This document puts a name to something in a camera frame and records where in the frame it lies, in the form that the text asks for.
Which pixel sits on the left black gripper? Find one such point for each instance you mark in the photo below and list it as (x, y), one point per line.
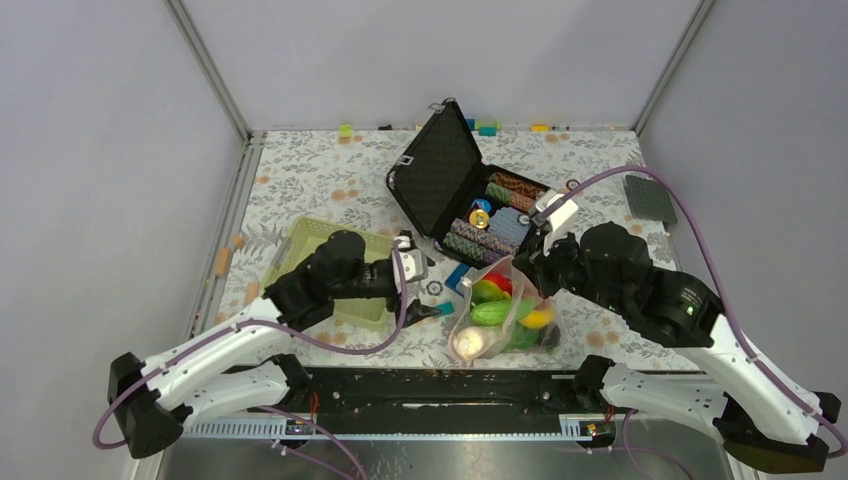
(416, 310)

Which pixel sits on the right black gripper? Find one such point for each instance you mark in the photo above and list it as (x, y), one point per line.
(537, 264)

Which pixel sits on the white green leek toy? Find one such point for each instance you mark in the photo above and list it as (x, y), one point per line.
(475, 342)

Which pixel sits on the yellow toy mango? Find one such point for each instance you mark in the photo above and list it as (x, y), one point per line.
(486, 291)

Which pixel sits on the clear zip top bag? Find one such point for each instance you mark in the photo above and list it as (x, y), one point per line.
(550, 337)

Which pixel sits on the yellow toy banana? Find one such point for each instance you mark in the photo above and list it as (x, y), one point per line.
(538, 319)

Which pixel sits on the red toy pepper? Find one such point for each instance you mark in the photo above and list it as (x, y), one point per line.
(503, 282)

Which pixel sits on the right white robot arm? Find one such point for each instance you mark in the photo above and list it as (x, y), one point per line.
(759, 416)

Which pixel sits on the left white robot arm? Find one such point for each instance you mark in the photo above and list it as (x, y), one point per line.
(154, 400)

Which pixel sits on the loose poker chip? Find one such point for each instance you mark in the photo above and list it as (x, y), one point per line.
(434, 288)

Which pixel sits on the teal small block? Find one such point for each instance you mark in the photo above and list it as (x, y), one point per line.
(445, 309)

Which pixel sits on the blue lego brick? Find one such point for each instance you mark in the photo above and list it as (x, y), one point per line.
(454, 278)

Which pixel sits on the dark grey lego baseplate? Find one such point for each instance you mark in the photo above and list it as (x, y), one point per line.
(649, 200)

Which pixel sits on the yellow big blind button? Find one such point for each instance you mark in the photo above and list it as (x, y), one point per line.
(479, 218)

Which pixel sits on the blue playing cards deck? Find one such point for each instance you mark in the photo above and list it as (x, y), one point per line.
(509, 224)

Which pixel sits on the black poker chip case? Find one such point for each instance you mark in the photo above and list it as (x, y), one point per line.
(441, 173)

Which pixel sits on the wooden block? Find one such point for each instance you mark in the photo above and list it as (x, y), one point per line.
(222, 261)

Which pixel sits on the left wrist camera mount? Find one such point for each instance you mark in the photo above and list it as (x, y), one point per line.
(410, 264)

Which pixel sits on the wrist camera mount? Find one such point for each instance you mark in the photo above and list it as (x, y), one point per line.
(410, 264)
(554, 216)

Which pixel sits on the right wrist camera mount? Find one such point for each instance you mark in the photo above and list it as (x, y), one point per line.
(554, 216)

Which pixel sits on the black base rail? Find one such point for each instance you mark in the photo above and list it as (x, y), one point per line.
(382, 401)

